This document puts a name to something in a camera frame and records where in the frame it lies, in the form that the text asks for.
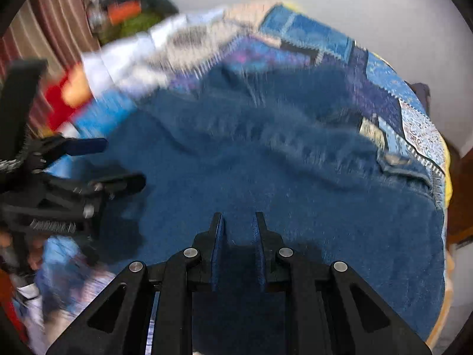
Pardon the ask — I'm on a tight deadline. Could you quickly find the blue denim jacket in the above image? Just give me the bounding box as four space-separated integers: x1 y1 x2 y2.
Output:
74 63 447 355

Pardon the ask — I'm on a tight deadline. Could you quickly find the patchwork blanket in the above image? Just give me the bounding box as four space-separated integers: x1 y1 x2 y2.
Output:
44 2 454 211

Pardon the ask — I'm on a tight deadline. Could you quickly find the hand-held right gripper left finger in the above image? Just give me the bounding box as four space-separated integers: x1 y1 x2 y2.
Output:
46 212 226 355

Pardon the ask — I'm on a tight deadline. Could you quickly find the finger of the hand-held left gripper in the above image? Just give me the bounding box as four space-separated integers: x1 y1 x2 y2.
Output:
40 172 146 217
36 135 108 166

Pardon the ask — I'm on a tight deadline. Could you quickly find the yellow cloth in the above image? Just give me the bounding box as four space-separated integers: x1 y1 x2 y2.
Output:
441 142 454 208

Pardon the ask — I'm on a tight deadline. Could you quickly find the striped curtain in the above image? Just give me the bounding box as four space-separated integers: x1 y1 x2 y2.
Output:
0 0 102 132

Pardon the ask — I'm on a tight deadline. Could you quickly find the white cloth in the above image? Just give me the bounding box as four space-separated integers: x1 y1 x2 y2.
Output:
80 10 224 97

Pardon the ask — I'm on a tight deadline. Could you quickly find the red plush toy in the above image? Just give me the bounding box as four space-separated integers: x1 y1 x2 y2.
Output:
45 62 94 131

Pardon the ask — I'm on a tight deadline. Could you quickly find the orange box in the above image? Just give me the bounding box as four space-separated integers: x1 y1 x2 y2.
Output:
107 1 143 23

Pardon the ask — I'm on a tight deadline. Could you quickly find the grey bag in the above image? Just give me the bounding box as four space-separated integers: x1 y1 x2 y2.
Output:
409 81 432 112

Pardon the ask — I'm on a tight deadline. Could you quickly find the green patterned cloth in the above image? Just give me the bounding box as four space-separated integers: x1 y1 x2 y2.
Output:
97 9 176 46

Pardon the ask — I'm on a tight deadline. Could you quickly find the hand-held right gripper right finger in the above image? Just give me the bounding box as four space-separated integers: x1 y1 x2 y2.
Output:
253 212 433 355

